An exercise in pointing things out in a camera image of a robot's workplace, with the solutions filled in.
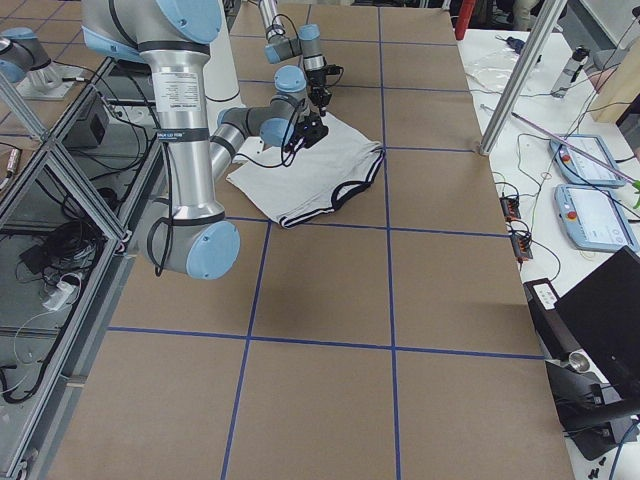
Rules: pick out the upper blue teach pendant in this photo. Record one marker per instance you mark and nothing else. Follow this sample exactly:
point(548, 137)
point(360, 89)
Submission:
point(580, 171)

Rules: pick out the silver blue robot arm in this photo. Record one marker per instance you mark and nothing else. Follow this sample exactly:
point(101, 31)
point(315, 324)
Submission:
point(186, 230)
point(290, 35)

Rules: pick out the blue teach pendant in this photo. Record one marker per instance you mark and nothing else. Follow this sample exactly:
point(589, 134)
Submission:
point(580, 171)
point(593, 220)

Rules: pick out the lower blue teach pendant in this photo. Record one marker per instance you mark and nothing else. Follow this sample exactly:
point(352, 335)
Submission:
point(593, 220)

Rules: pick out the aluminium frame post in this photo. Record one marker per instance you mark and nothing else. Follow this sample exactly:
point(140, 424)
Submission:
point(534, 45)

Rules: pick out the white power strip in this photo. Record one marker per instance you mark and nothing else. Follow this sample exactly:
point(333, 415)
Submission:
point(62, 295)

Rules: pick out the black monitor on stand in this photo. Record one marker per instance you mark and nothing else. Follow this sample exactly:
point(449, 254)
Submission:
point(591, 334)

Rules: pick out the silver reacher grabber tool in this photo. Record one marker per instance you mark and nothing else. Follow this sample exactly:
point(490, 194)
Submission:
point(628, 179)

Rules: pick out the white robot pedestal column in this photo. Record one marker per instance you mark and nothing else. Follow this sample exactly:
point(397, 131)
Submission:
point(220, 77)

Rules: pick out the white cartoon print t-shirt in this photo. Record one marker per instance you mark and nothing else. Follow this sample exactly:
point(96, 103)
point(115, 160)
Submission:
point(319, 181)

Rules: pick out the red fire extinguisher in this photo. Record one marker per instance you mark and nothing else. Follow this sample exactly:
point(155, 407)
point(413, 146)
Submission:
point(465, 14)

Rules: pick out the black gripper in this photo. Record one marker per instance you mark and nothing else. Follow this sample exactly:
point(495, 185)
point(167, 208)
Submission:
point(306, 131)
point(319, 93)

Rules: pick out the orange black connector module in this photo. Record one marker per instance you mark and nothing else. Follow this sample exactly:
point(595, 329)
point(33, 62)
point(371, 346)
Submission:
point(510, 208)

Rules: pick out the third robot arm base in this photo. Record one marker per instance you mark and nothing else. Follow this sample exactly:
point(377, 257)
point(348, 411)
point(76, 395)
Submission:
point(26, 64)

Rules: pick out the grey control box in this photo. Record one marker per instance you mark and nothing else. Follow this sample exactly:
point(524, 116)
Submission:
point(90, 127)

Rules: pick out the silver black handheld device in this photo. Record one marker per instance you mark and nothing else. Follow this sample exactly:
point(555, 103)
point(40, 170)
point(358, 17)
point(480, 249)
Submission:
point(570, 72)

